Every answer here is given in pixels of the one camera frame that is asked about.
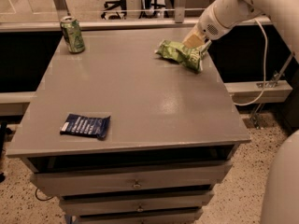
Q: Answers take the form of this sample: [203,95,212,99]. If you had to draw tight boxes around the drawer with knob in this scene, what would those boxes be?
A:
[60,190,214,216]
[31,161,232,196]

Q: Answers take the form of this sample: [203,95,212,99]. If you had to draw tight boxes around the green jalapeno chip bag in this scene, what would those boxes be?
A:
[155,40,211,74]

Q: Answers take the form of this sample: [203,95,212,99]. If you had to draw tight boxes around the bottom drawer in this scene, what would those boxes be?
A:
[78,208,203,224]

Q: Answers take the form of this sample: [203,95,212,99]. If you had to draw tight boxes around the white cable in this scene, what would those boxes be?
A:
[234,18,269,107]

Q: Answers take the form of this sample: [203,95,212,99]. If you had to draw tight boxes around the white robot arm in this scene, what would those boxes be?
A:
[183,0,299,224]

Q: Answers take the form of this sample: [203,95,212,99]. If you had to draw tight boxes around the blue snack packet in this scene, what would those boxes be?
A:
[60,114,110,140]

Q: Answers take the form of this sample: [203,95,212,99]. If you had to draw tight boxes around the black office chair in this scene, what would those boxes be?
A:
[101,0,127,20]

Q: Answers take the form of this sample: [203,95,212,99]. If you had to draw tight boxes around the middle drawer with knob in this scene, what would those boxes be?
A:
[60,190,214,216]

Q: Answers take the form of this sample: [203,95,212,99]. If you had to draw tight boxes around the grey drawer cabinet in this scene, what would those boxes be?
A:
[6,27,252,224]

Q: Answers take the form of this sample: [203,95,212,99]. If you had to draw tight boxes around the green soda can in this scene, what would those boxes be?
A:
[60,16,85,53]

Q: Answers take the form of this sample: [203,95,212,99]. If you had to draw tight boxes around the top drawer with knob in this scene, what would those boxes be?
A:
[31,161,232,196]

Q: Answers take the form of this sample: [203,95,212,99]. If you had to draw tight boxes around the black floor cable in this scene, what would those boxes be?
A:
[34,188,55,202]

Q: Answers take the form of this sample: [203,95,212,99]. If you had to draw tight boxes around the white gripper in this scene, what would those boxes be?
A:
[182,5,228,54]

